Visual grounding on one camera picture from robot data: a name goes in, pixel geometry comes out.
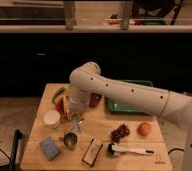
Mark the bunch of dark grapes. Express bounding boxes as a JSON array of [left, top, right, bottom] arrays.
[[110, 124, 130, 143]]

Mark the blue sponge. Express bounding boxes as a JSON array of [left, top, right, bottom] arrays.
[[39, 137, 60, 161]]

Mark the black framed card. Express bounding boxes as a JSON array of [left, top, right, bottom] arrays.
[[82, 139, 103, 167]]

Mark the black cable right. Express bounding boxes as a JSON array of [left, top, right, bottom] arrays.
[[168, 147, 187, 158]]

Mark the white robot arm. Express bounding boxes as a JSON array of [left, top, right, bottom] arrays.
[[68, 62, 192, 171]]

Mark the metal measuring cup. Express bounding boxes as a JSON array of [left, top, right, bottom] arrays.
[[59, 126, 78, 150]]

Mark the orange fruit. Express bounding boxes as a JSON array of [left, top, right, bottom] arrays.
[[137, 122, 151, 136]]

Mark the black stand left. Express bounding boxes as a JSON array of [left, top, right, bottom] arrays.
[[9, 130, 23, 171]]

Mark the dark red bowl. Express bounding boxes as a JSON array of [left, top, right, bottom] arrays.
[[89, 93, 102, 107]]

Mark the green plastic tray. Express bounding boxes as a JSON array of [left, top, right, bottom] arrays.
[[105, 80, 153, 115]]

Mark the green cucumber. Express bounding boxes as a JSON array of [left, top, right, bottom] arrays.
[[52, 87, 66, 104]]

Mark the orange bowl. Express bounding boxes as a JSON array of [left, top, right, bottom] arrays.
[[55, 95, 67, 117]]

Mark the white cup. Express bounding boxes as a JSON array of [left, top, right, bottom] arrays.
[[43, 110, 60, 129]]

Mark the grey towel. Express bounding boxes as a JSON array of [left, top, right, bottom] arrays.
[[71, 114, 81, 133]]

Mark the white dish brush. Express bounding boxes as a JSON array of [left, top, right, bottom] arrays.
[[108, 143, 154, 156]]

